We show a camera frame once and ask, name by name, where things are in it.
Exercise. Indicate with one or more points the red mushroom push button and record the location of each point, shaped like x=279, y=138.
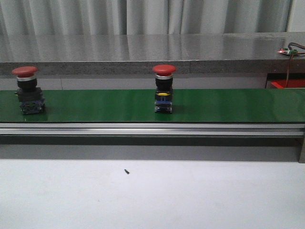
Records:
x=164, y=89
x=31, y=99

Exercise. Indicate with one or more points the green conveyor belt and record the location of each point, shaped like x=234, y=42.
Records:
x=189, y=105

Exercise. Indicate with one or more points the grey stone counter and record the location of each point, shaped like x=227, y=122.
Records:
x=138, y=54

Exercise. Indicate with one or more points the red plastic bin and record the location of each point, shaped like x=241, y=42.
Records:
x=280, y=84

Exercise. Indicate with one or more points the small green circuit board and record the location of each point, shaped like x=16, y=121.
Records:
x=288, y=52

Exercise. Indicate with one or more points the grey conveyor support leg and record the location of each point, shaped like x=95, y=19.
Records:
x=301, y=141

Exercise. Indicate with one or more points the grey curtain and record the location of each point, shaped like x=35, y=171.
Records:
x=118, y=17

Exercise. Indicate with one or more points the aluminium conveyor side rail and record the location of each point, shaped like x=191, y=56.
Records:
x=213, y=129

